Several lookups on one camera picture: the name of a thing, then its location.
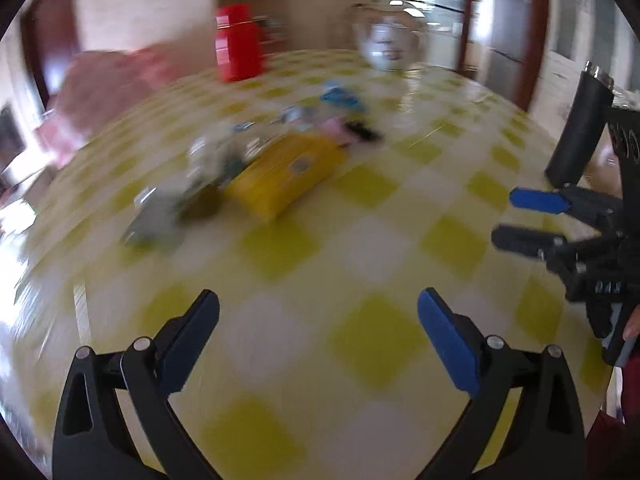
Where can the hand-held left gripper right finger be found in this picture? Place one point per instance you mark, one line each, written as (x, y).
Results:
(450, 350)

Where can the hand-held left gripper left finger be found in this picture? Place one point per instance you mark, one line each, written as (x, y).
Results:
(175, 355)

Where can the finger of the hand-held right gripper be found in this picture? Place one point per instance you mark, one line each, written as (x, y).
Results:
(520, 239)
(537, 200)

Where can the grey snack packet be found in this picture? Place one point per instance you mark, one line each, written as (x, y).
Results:
(155, 220)

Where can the black snack packet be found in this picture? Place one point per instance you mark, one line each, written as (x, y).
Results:
(364, 132)

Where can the clear snack packets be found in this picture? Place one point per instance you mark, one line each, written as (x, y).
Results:
(227, 152)

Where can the yellow snack packet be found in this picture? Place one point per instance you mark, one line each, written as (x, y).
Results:
(285, 172)

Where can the person's right hand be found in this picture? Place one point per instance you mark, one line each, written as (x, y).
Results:
(633, 325)

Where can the black bottle with metal rim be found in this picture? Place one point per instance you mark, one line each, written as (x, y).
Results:
(580, 130)

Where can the yellow checked tablecloth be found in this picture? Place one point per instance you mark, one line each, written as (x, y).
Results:
(310, 280)

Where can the white floral teapot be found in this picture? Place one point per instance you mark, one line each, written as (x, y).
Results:
(387, 35)

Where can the pink checked chair cover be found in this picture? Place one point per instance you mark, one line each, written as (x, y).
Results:
(105, 90)

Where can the red thermos jug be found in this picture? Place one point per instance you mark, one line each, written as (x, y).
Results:
(239, 42)

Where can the wooden door frame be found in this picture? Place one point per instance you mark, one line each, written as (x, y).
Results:
(536, 35)

